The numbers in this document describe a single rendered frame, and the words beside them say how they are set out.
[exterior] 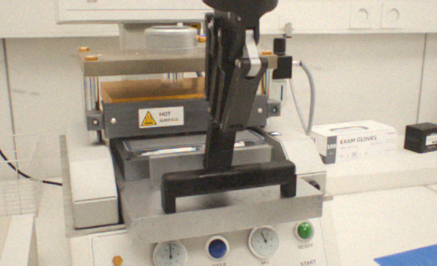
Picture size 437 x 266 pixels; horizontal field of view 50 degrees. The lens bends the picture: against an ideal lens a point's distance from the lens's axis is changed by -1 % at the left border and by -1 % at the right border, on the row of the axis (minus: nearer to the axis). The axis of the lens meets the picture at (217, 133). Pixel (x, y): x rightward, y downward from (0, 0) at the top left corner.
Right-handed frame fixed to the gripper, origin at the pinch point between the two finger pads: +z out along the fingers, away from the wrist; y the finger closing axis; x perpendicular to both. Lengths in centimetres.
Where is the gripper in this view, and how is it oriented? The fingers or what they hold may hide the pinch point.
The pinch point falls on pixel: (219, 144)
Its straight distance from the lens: 54.3
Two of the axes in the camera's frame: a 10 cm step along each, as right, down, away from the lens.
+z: -1.0, 8.3, 5.5
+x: 9.5, -0.8, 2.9
